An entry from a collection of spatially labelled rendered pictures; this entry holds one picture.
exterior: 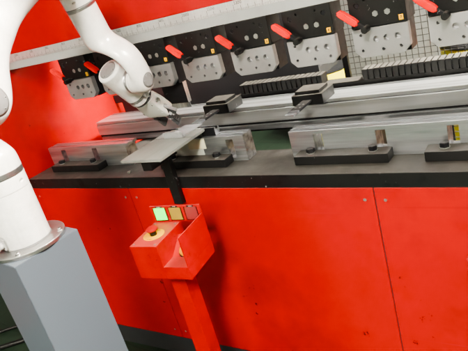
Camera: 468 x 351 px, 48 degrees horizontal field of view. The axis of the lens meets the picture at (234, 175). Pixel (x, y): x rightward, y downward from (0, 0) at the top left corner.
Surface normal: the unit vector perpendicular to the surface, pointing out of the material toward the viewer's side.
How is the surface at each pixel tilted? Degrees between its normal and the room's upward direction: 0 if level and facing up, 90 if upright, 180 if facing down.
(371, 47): 90
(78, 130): 90
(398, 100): 90
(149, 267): 90
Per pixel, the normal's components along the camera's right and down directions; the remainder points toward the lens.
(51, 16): -0.50, 0.44
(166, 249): 0.88, -0.07
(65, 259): 0.75, 0.05
